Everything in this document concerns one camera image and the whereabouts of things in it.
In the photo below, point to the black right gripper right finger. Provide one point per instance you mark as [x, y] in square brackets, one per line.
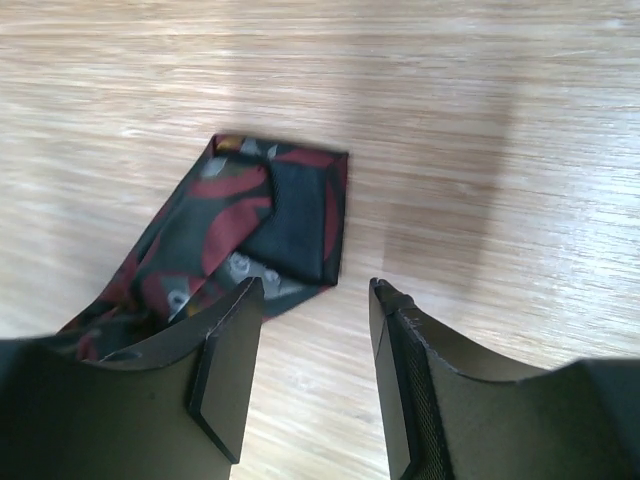
[454, 409]

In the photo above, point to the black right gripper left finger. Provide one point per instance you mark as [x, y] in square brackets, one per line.
[173, 406]

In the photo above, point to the dark red patterned tie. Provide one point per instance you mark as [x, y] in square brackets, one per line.
[248, 208]

